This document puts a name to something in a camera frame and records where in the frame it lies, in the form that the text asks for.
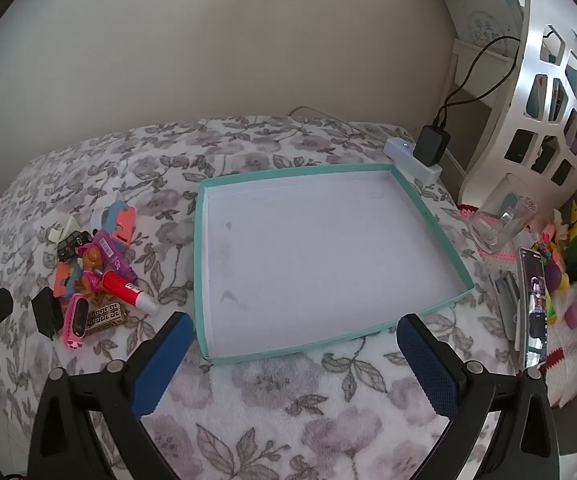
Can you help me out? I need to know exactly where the grey phone stand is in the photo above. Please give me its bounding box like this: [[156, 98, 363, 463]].
[[489, 270, 524, 346]]

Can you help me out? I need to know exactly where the white power strip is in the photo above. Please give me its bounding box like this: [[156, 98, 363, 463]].
[[383, 137, 442, 186]]

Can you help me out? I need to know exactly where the colourful toy pile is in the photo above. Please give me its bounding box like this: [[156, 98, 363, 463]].
[[533, 200, 577, 331]]

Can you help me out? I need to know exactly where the smartphone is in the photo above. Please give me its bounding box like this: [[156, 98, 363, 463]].
[[517, 246, 552, 368]]

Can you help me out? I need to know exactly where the black charger cable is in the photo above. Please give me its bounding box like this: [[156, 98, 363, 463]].
[[433, 36, 524, 131]]

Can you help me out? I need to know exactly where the purple lighter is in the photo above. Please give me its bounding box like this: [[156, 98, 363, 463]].
[[93, 230, 138, 283]]

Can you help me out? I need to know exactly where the white teal cardboard box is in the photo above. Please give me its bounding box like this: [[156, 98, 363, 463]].
[[416, 0, 525, 61]]

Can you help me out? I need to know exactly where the black toy car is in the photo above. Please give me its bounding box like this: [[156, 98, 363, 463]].
[[57, 231, 92, 262]]

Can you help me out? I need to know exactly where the clear glass cup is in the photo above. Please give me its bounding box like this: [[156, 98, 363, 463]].
[[470, 172, 539, 253]]

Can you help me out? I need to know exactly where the black plug-in charger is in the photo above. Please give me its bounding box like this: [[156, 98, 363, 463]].
[[413, 126, 450, 166]]

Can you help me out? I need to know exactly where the white cutout rack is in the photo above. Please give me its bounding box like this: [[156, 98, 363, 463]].
[[459, 0, 577, 211]]

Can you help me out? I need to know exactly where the brown bear figurine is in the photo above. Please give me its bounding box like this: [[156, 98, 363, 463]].
[[71, 242, 106, 306]]

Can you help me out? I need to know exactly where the pink wristband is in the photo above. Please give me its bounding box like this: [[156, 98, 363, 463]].
[[63, 292, 90, 350]]

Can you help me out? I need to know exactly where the grey floral blanket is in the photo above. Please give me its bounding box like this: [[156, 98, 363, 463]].
[[0, 115, 577, 480]]

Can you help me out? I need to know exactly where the red glue stick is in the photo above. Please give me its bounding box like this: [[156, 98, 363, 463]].
[[101, 270, 160, 316]]

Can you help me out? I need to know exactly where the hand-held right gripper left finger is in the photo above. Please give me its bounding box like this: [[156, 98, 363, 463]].
[[27, 311, 195, 480]]

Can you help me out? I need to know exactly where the gold patterned lighter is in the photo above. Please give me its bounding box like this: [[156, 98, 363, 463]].
[[86, 301, 129, 337]]

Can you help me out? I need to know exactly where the white plastic clip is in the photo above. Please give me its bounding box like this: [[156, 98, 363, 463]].
[[48, 217, 76, 242]]

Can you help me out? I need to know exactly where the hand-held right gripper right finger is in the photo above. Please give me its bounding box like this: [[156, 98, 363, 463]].
[[397, 313, 560, 480]]

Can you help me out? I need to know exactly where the teal white shallow tray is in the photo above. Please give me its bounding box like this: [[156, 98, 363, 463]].
[[193, 162, 474, 365]]

